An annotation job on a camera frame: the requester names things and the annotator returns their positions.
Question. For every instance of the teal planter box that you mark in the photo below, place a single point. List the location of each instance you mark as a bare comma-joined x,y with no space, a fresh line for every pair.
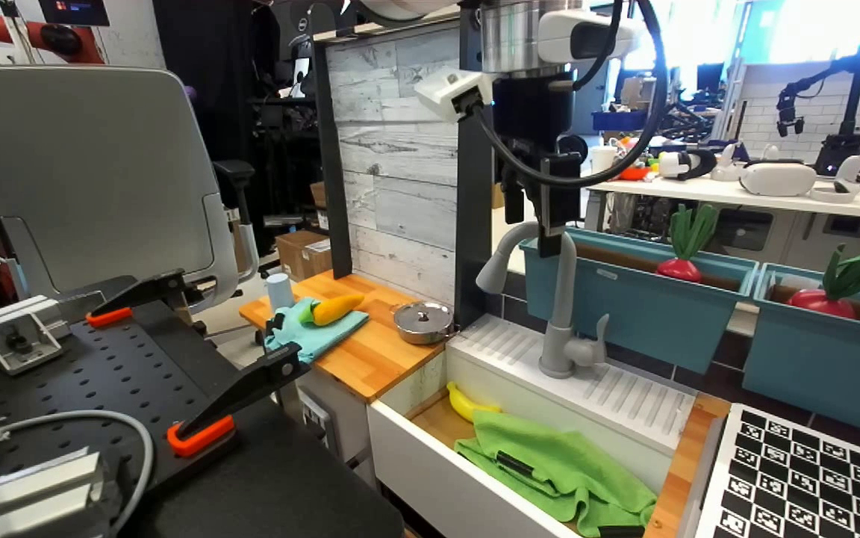
830,368
640,309

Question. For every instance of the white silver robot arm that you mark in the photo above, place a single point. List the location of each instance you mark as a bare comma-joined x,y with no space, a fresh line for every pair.
510,34

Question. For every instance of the wide wooden countertop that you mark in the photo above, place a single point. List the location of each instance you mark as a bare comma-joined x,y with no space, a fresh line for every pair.
380,349

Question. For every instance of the narrow wooden countertop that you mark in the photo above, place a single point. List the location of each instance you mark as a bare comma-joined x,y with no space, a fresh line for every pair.
686,468

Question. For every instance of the yellow toy banana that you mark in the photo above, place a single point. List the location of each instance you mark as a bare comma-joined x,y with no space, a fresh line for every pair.
471,404

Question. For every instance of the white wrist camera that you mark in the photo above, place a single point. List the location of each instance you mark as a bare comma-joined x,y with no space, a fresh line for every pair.
455,92

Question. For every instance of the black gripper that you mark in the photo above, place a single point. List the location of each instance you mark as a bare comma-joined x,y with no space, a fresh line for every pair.
540,122

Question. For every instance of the yellow green toy corn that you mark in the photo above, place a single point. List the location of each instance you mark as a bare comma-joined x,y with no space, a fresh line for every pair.
337,309

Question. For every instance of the black white checkerboard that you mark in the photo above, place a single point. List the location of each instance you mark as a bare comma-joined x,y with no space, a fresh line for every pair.
800,480

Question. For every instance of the teal cloth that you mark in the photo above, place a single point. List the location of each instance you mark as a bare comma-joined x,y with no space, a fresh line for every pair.
328,335

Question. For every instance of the black background robot arm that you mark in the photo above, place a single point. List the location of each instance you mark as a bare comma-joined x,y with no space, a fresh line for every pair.
852,101

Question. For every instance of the red toy radish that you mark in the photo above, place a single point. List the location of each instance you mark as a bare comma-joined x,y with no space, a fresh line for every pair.
819,300
680,268

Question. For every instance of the grey wood backsplash panel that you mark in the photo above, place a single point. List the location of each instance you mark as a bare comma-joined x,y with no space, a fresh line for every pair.
401,168

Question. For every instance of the white toy sink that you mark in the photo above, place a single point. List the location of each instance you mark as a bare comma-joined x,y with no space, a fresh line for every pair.
598,391

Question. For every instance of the grey kitchen cabinet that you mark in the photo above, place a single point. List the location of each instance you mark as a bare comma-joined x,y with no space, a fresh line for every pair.
329,419

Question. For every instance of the green cloth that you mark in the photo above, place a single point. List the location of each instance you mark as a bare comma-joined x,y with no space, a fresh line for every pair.
552,468

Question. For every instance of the light blue cylinder cup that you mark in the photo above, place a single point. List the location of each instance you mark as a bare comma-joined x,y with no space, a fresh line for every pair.
279,291

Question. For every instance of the black orange clamp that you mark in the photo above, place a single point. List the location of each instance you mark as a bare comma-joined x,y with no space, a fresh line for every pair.
111,319
241,391

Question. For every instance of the white shelf board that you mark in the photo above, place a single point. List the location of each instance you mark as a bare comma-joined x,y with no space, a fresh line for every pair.
709,193

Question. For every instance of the red pipe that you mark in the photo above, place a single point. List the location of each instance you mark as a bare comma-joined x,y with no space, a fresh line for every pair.
13,25

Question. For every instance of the grey tap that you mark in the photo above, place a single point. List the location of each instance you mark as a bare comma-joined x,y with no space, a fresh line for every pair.
561,319

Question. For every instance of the white VR headset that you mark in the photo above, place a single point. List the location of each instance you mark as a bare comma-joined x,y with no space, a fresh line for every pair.
777,180

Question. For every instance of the brown cardboard box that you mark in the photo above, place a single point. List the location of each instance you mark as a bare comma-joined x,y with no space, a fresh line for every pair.
304,255

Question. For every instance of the black frame post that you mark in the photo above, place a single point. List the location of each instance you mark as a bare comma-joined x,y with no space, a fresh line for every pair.
329,152
473,219

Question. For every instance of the aluminium profile bracket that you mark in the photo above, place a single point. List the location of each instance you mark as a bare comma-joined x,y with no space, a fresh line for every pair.
13,335
31,492

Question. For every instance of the grey chair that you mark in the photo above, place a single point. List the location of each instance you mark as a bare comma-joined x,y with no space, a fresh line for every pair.
82,168

